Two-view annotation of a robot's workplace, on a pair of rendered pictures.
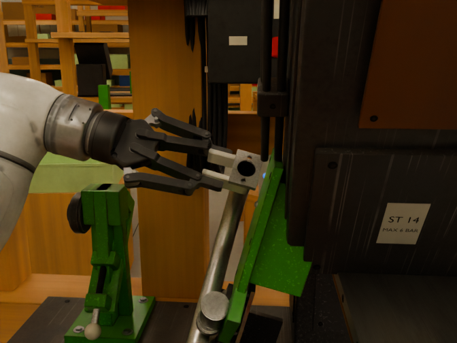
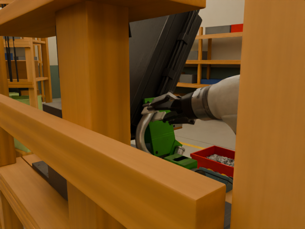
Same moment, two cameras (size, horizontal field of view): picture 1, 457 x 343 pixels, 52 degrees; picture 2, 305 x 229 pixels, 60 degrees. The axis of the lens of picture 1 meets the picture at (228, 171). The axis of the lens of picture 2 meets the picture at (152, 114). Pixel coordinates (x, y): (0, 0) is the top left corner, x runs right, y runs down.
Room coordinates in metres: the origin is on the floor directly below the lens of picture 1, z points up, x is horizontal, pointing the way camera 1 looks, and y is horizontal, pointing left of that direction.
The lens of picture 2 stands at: (1.28, 0.60, 1.40)
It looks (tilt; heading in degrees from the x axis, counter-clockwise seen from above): 11 degrees down; 224
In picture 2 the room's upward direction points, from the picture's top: straight up
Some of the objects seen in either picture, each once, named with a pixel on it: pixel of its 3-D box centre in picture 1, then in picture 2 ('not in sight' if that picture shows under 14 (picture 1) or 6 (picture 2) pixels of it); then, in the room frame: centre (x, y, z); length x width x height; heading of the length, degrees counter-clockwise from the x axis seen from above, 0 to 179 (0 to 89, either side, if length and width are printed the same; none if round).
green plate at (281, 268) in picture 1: (279, 231); (154, 124); (0.59, -0.07, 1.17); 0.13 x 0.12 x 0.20; 85
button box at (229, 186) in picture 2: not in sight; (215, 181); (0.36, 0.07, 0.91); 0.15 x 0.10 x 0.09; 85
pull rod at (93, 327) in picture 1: (94, 318); not in sight; (0.71, 0.23, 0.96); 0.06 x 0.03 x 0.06; 175
